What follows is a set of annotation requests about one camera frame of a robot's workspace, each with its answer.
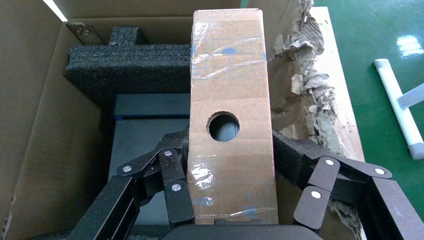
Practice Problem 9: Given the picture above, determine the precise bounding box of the dark gray flat case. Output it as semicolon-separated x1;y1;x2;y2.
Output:
108;92;192;228

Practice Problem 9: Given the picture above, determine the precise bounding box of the white table foot bar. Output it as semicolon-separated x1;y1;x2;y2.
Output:
373;58;424;161

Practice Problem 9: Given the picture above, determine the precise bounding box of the small taped cardboard box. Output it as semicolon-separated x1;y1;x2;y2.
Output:
187;8;280;226

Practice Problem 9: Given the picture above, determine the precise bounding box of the black foam block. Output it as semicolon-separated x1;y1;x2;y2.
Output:
63;26;194;109

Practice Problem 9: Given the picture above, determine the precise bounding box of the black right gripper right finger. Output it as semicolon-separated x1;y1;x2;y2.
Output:
273;129;424;240

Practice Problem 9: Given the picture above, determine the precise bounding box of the big torn cardboard box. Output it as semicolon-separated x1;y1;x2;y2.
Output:
0;0;367;240

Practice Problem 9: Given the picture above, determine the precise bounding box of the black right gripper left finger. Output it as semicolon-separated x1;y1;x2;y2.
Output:
67;127;196;240

